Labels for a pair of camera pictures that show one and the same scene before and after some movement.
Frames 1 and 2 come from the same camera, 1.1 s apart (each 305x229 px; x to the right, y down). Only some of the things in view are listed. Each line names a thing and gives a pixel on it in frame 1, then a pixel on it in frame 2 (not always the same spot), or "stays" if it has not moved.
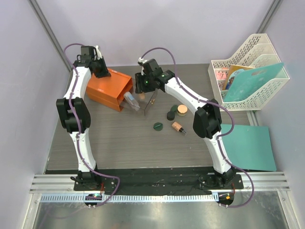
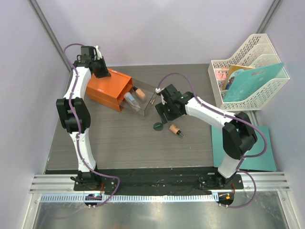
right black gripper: (139, 87) -> (161, 109)
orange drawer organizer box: (110, 90) stays
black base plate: (171, 181) stays
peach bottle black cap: (178, 128) -> (179, 132)
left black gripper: (102, 70) stays
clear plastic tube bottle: (128, 98) stays
